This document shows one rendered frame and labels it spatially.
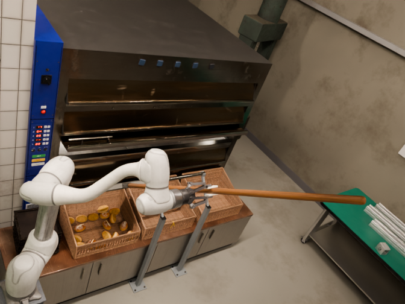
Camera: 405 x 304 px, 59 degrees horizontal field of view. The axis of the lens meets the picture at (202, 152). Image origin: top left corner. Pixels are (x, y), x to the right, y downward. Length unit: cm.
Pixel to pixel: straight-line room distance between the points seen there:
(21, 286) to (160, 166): 110
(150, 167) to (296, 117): 457
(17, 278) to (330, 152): 453
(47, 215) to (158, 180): 78
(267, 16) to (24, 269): 436
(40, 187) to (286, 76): 483
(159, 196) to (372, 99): 412
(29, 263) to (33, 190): 54
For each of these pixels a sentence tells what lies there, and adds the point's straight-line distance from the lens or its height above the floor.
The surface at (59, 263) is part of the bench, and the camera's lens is 308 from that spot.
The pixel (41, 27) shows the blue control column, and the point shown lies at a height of 215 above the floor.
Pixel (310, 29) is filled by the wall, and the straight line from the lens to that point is 588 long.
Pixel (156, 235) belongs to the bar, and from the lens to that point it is 316.
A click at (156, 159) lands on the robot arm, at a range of 155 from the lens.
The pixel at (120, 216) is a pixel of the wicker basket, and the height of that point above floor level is 59.
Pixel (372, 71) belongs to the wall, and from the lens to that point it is 533.
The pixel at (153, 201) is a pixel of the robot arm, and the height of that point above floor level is 200.
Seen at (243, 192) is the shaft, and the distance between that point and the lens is 165.
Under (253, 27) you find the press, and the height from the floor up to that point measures 198.
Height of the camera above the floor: 308
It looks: 33 degrees down
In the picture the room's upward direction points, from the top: 22 degrees clockwise
